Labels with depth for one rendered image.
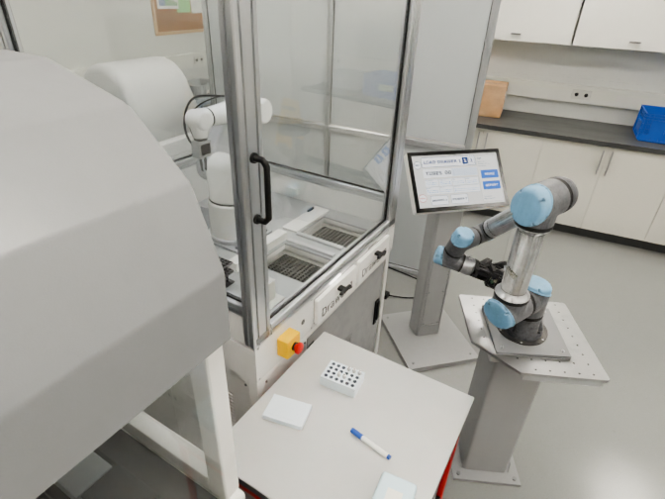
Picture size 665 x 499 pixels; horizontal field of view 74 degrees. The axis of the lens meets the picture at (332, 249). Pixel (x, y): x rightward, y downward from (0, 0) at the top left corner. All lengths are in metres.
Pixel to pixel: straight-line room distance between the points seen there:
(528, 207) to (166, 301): 1.08
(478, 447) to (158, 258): 1.82
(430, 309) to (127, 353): 2.28
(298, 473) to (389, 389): 0.41
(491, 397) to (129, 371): 1.57
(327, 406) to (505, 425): 0.91
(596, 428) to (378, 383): 1.51
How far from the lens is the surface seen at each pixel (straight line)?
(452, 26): 2.96
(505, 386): 1.96
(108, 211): 0.62
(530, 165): 4.40
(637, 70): 4.96
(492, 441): 2.21
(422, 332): 2.86
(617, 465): 2.69
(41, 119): 0.69
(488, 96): 4.54
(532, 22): 4.53
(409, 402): 1.52
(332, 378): 1.50
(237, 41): 1.03
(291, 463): 1.36
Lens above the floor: 1.89
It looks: 31 degrees down
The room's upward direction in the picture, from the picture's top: 3 degrees clockwise
